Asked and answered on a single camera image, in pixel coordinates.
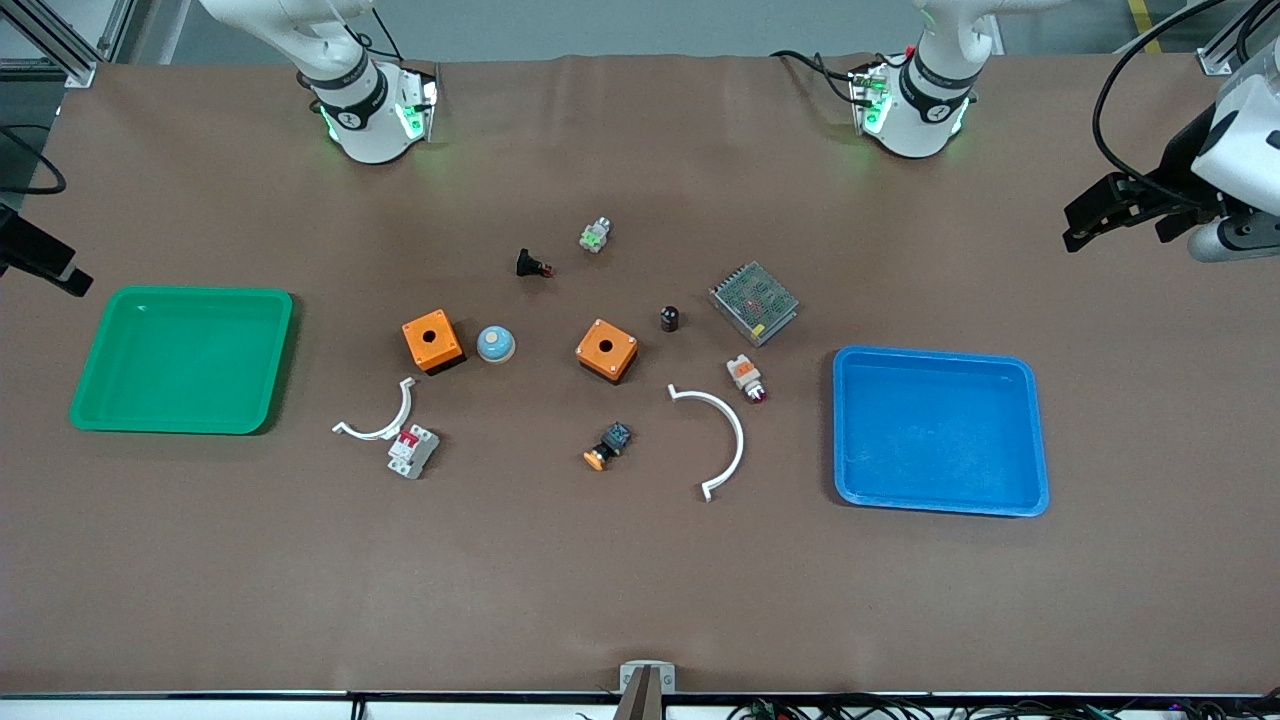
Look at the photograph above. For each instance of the orange push button switch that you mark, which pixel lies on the orange push button switch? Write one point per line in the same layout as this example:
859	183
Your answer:
615	438

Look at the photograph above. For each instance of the aluminium frame extrusion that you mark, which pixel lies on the aluminium frame extrusion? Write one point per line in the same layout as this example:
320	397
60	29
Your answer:
75	70
1225	50

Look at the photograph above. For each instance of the orange button box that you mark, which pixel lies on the orange button box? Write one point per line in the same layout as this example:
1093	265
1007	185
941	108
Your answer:
606	350
432	340

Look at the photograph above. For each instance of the green push button switch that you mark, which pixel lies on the green push button switch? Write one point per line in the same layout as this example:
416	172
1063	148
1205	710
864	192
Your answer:
595	236

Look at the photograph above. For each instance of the large white curved bracket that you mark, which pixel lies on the large white curved bracket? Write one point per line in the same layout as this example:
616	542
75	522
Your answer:
738	440

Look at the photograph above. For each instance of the metal mesh power supply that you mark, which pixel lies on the metal mesh power supply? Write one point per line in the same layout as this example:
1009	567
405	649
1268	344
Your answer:
753	302

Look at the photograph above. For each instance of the grey support pole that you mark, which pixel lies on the grey support pole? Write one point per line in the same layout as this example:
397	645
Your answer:
640	700

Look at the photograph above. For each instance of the white red circuit breaker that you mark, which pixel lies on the white red circuit breaker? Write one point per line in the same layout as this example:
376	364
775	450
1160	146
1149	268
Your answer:
412	452

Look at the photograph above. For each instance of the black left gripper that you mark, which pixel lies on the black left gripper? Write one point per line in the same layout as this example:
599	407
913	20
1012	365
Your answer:
1184	162

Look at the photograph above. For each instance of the metal mount bracket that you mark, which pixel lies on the metal mount bracket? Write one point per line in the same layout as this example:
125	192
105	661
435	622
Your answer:
630	672

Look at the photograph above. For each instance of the green plastic tray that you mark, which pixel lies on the green plastic tray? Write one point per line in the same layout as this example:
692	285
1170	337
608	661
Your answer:
180	360

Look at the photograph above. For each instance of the small white curved bracket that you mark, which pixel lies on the small white curved bracket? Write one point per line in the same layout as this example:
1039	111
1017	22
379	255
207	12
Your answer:
405	408

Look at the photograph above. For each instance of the blue dome button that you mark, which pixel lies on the blue dome button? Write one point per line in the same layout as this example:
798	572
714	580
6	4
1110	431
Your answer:
496	345

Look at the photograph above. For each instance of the white table frame rail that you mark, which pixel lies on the white table frame rail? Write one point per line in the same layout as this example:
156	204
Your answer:
200	711

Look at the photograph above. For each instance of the silver base connector box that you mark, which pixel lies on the silver base connector box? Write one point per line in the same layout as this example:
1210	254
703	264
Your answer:
868	100
418	110

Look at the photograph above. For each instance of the blue plastic tray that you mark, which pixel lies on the blue plastic tray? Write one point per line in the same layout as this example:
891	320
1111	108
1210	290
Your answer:
940	430

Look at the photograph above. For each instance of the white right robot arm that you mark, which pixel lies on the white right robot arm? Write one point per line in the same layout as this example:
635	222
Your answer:
360	110

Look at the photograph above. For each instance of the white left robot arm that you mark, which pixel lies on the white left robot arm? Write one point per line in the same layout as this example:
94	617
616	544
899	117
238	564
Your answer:
925	110

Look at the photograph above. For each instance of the red indicator light switch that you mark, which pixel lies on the red indicator light switch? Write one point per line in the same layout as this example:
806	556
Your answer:
745	375

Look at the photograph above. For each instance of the black cylindrical capacitor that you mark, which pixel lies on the black cylindrical capacitor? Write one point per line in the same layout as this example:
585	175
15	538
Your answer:
670	319

